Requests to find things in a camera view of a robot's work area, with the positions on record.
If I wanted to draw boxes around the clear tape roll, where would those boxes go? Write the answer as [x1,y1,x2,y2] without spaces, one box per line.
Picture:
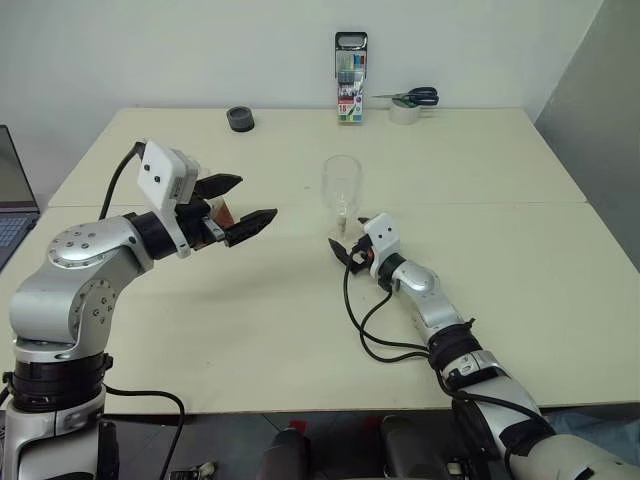
[389,98,434,126]

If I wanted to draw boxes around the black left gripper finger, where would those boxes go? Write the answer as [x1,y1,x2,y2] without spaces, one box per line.
[194,173,244,199]
[224,208,279,248]

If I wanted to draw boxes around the black round tape roll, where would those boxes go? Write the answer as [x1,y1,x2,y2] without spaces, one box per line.
[225,105,256,134]

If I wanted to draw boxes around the clear wine glass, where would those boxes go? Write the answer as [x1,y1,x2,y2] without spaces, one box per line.
[322,154,364,237]

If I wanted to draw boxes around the blue plastic sheet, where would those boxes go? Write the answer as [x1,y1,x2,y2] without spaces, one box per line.
[547,402,640,451]

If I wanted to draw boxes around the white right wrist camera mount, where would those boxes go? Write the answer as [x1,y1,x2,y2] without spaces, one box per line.
[363,213,399,277]

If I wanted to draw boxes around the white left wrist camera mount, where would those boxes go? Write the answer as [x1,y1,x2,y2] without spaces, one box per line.
[137,139,199,211]

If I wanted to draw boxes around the black handled scissors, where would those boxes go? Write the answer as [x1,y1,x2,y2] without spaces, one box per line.
[372,86,440,107]

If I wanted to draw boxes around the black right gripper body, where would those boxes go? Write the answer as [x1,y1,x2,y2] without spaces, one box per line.
[347,234,374,275]

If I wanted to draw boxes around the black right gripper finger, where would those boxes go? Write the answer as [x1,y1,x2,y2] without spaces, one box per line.
[327,238,354,267]

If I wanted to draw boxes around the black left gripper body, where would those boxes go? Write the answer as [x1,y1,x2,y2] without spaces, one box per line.
[174,197,231,251]

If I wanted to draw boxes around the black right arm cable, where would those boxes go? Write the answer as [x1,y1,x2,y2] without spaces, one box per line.
[342,259,546,416]

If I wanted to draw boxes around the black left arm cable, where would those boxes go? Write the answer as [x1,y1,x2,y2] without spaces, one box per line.
[98,141,186,466]

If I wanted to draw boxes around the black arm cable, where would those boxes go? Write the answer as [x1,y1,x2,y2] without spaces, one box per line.
[342,259,546,416]
[98,141,186,466]

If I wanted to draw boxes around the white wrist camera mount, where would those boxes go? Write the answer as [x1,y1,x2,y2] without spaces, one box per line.
[137,139,199,211]
[363,213,399,277]

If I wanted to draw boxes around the colour marker pen box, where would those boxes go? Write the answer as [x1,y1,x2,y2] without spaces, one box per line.
[333,31,370,126]

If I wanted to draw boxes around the dark rounded shape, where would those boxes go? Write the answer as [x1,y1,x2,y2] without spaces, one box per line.
[257,427,311,480]
[382,414,446,480]

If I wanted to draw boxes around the grey laptop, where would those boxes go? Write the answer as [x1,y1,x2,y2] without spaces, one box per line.
[0,124,41,271]

